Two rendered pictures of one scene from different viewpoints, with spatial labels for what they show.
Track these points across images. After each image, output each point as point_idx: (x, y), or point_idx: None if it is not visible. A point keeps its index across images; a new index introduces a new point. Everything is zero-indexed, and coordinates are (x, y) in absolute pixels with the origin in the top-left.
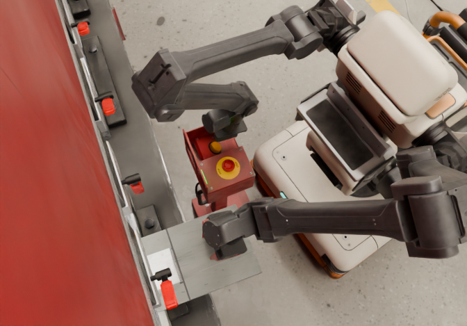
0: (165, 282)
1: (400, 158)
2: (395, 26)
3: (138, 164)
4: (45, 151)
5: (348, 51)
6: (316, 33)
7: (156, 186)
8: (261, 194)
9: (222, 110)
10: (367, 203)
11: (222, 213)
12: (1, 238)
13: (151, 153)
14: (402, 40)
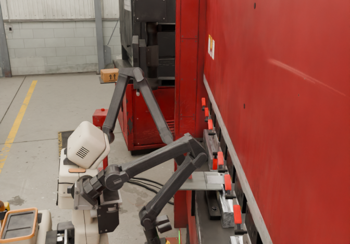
0: (210, 128)
1: (110, 136)
2: (87, 131)
3: (214, 238)
4: (223, 21)
5: (104, 149)
6: (108, 167)
7: (207, 227)
8: None
9: (160, 218)
10: (147, 91)
11: None
12: None
13: (205, 240)
14: (89, 129)
